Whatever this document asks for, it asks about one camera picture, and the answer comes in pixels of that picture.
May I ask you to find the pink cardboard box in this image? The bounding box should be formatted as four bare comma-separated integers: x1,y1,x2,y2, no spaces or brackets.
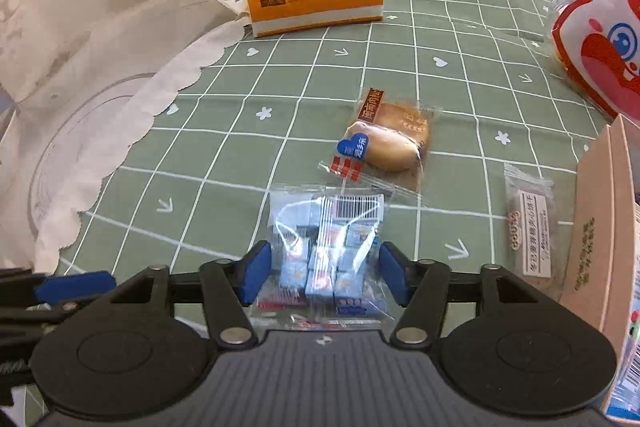
556,114,640,417

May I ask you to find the red white bunny bag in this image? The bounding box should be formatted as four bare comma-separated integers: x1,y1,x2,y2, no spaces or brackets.
549,0,639,121

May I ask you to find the clear bag of candies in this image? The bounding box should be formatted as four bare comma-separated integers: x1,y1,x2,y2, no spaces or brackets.
250,185,395,331

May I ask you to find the bread bun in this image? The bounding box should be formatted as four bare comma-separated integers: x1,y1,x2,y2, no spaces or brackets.
318,88,439,199

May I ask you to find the sandwich biscuit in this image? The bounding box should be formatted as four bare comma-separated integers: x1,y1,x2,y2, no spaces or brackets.
503,164,558,284

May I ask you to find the beige mesh food cover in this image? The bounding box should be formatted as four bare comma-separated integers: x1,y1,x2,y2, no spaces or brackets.
1,0,244,273

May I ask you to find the green checkered tablecloth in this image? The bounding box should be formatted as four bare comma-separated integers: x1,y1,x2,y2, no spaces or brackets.
54,0,614,338

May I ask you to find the blue snack packet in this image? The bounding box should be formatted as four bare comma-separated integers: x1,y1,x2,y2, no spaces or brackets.
606,322,639,423

